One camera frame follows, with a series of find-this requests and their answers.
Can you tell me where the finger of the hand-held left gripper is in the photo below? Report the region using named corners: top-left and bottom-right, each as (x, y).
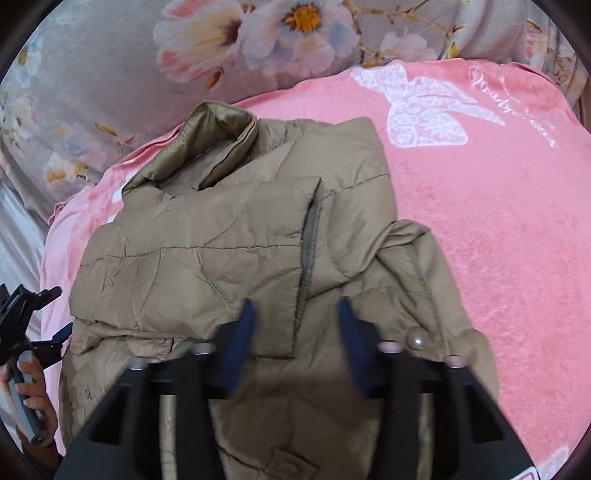
top-left (28, 322), bottom-right (75, 370)
top-left (28, 286), bottom-right (63, 309)

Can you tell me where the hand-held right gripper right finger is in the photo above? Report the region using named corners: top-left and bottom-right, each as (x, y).
top-left (336, 298), bottom-right (539, 480)

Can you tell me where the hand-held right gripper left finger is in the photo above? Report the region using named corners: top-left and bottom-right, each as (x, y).
top-left (53, 298), bottom-right (259, 480)

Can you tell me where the tan puffer jacket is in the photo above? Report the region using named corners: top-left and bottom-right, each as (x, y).
top-left (58, 102), bottom-right (502, 480)

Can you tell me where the person's left hand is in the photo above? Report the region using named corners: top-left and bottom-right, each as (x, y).
top-left (0, 355), bottom-right (59, 446)

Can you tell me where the grey pleated cloth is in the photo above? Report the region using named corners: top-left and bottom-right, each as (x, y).
top-left (0, 182), bottom-right (52, 324)

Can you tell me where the pink blanket with white print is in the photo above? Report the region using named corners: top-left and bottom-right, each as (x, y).
top-left (39, 60), bottom-right (591, 480)

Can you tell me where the grey floral bedsheet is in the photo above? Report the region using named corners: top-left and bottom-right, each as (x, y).
top-left (0, 0), bottom-right (591, 222)

